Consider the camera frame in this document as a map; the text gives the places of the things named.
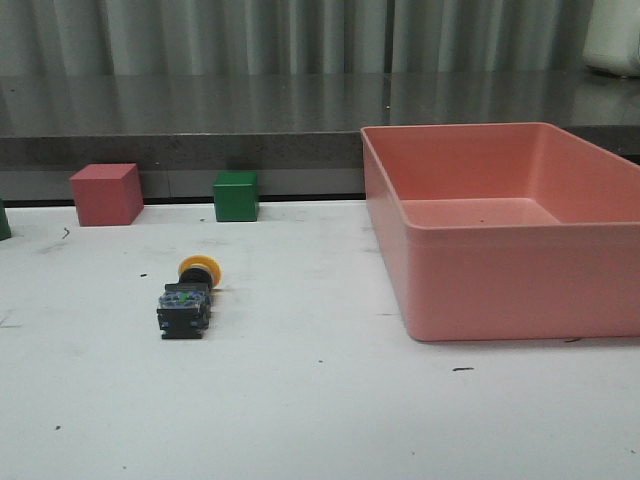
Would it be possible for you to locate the yellow push button switch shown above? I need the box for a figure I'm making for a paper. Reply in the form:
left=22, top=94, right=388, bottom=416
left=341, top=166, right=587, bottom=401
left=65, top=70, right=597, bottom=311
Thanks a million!
left=156, top=255, right=222, bottom=340

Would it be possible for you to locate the green cube near bin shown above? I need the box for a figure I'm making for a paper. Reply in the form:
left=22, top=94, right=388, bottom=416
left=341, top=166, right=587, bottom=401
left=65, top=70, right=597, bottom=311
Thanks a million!
left=213, top=171, right=259, bottom=222

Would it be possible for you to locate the grey stone counter ledge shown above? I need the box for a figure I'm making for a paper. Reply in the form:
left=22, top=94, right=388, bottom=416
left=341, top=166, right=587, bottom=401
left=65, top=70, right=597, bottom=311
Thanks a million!
left=1, top=70, right=639, bottom=205

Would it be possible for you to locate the pink plastic bin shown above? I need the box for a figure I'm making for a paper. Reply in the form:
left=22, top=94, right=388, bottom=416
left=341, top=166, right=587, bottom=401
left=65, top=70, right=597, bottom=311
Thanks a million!
left=361, top=123, right=639, bottom=342

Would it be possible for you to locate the pink cube by ledge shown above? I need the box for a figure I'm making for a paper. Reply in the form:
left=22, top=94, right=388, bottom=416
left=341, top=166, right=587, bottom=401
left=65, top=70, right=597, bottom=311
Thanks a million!
left=70, top=163, right=144, bottom=227

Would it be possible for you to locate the green cube left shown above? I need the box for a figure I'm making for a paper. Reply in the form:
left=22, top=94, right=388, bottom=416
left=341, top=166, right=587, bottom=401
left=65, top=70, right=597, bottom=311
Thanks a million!
left=0, top=200, right=12, bottom=241

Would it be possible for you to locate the grey curtain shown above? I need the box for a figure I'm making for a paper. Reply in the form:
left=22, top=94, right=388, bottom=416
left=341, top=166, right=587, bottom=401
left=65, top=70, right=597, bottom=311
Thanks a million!
left=1, top=1, right=593, bottom=76

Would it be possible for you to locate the white appliance on counter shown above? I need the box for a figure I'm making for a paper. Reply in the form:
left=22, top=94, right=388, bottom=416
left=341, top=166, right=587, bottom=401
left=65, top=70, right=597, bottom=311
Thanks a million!
left=582, top=0, right=639, bottom=77

